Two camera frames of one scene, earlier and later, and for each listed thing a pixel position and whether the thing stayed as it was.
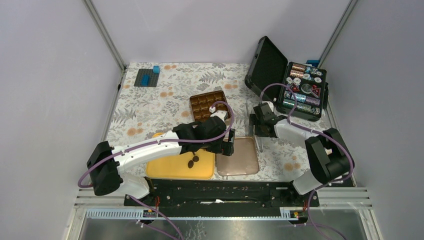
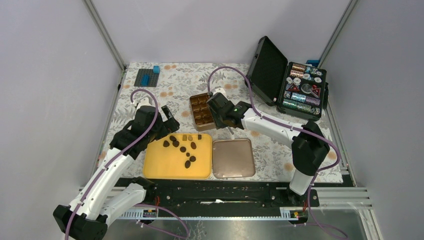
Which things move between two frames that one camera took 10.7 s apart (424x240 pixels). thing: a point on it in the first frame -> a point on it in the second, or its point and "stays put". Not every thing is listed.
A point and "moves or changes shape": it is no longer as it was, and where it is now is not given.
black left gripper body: [214, 145] -> [162, 128]
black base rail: [223, 193] stays put
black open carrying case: [298, 89] stays put
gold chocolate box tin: [201, 103] stays put
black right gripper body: [259, 131] -> [219, 120]
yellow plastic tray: [176, 167] stays put
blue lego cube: [156, 69] stays put
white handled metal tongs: [251, 132] moves or changes shape
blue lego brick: [145, 80] stays put
